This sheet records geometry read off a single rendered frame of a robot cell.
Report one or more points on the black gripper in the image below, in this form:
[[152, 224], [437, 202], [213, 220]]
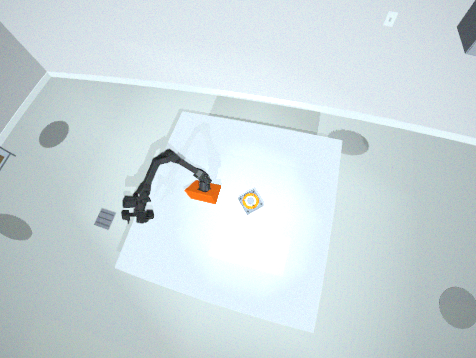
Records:
[[126, 215]]

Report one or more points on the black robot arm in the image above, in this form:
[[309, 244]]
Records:
[[144, 189]]

